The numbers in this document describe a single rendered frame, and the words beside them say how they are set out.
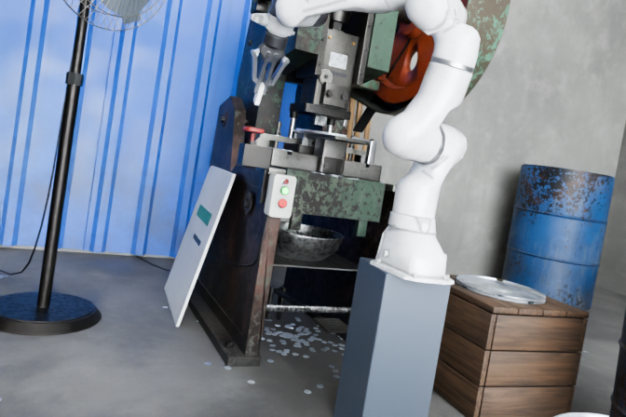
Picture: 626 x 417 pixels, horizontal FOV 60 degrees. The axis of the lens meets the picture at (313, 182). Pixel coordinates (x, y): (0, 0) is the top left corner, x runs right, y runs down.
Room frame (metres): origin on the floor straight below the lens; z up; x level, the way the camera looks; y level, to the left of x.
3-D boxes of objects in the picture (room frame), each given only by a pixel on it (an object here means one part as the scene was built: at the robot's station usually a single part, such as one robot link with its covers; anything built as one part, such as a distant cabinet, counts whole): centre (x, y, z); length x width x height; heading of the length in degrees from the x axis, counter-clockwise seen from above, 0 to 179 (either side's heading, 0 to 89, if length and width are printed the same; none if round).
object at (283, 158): (2.09, 0.02, 0.68); 0.45 x 0.30 x 0.06; 115
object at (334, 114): (2.10, 0.02, 0.86); 0.20 x 0.16 x 0.05; 115
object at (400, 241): (1.35, -0.28, 0.52); 0.22 x 0.19 x 0.14; 17
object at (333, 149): (1.93, -0.06, 0.72); 0.25 x 0.14 x 0.14; 25
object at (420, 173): (1.41, -0.30, 0.71); 0.18 x 0.11 x 0.25; 126
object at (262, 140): (2.02, 0.17, 0.76); 0.17 x 0.06 x 0.10; 115
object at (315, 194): (2.22, 0.08, 0.83); 0.79 x 0.43 x 1.34; 25
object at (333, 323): (1.97, -0.04, 0.14); 0.59 x 0.10 x 0.05; 25
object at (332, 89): (2.06, 0.00, 1.04); 0.17 x 0.15 x 0.30; 25
